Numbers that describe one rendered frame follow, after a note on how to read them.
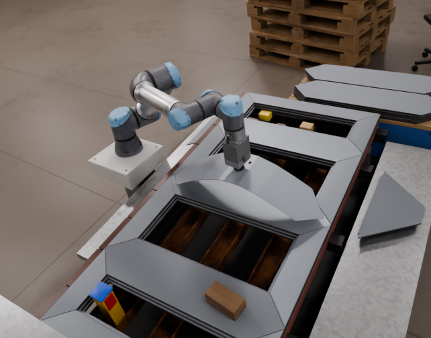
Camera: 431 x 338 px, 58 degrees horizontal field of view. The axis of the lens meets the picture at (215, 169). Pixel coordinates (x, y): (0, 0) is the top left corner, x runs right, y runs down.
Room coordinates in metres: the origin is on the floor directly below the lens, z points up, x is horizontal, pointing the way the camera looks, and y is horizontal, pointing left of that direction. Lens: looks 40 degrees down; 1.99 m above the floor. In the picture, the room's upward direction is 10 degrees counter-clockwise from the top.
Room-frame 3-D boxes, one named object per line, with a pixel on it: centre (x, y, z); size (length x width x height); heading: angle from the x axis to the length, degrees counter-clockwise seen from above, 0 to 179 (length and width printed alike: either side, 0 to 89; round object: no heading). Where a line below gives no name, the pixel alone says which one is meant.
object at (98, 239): (1.61, 0.20, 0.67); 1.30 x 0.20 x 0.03; 143
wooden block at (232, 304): (0.68, 0.04, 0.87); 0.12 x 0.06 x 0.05; 44
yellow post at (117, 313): (0.78, 0.45, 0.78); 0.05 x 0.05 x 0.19; 53
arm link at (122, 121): (1.75, 0.43, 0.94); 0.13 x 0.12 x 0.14; 120
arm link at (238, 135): (1.14, -0.09, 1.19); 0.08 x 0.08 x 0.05
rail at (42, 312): (1.38, 0.23, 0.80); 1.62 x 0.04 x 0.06; 143
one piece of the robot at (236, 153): (1.13, -0.10, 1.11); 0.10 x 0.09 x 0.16; 47
